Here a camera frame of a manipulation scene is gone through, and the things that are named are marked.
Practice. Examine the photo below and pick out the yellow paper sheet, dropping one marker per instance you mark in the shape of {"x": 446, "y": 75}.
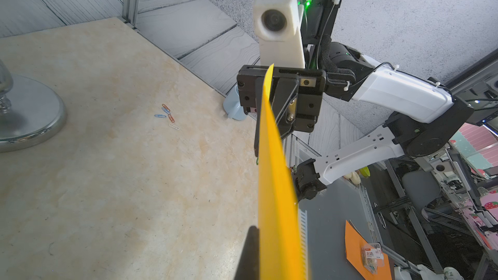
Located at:
{"x": 279, "y": 235}

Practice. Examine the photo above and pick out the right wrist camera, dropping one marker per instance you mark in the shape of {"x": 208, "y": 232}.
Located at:
{"x": 277, "y": 25}

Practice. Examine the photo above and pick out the silver metal hanger stand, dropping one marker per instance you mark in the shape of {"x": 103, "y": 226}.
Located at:
{"x": 31, "y": 112}

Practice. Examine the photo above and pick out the light blue cup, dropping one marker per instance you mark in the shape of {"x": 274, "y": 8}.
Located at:
{"x": 232, "y": 105}

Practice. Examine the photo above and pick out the orange paper on floor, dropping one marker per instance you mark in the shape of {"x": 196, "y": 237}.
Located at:
{"x": 368, "y": 259}

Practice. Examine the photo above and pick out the white perforated cable rail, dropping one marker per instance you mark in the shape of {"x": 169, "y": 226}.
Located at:
{"x": 303, "y": 225}

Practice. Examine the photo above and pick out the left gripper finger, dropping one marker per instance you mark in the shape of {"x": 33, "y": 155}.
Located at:
{"x": 248, "y": 266}

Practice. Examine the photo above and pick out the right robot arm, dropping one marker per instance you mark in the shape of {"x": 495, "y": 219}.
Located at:
{"x": 424, "y": 112}

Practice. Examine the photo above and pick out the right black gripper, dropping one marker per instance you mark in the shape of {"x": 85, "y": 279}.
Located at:
{"x": 295, "y": 97}

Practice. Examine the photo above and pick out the grey office chair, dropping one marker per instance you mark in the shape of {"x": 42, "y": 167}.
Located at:
{"x": 421, "y": 187}

